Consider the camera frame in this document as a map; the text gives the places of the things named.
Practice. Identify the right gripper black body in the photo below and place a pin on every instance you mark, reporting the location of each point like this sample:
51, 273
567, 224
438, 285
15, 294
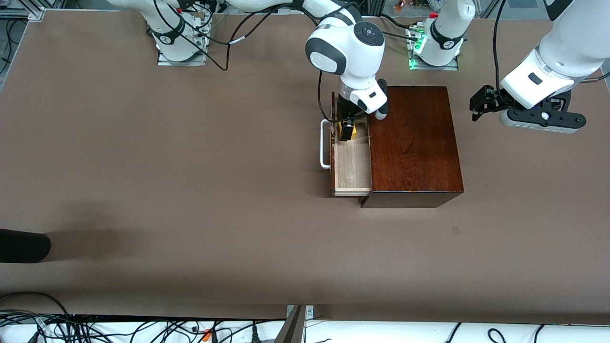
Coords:
346, 110

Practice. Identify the yellow cube block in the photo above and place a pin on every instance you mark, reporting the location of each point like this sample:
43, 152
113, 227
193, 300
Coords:
355, 132

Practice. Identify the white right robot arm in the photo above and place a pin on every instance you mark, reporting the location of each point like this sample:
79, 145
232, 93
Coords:
352, 52

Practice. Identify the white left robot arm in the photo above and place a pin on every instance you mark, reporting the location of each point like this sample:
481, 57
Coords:
572, 43

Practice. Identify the dark wooden drawer cabinet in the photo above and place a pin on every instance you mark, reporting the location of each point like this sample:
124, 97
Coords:
414, 143

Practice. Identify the black cylinder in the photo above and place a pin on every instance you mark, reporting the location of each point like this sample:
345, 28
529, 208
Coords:
24, 245

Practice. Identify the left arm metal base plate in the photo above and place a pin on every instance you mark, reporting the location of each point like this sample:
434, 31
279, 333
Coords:
414, 65

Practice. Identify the metal bracket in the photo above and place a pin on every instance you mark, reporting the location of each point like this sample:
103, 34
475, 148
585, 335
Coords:
293, 328

